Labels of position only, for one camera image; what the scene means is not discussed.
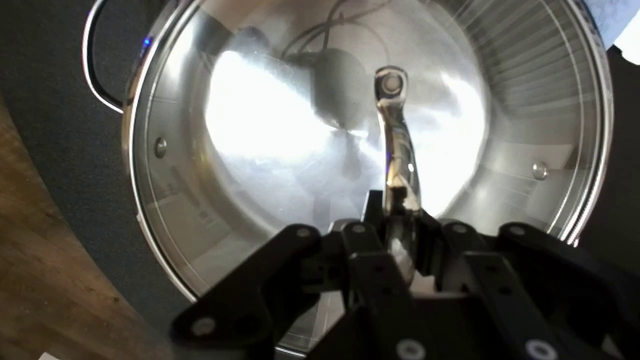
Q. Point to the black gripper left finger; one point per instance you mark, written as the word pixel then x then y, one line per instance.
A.
pixel 301 292

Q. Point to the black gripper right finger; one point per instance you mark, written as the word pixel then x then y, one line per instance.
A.
pixel 521 292

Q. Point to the clear glass pot lid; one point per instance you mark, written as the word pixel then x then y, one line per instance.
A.
pixel 266 133

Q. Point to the stainless steel pot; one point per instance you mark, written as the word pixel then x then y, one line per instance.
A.
pixel 134 200

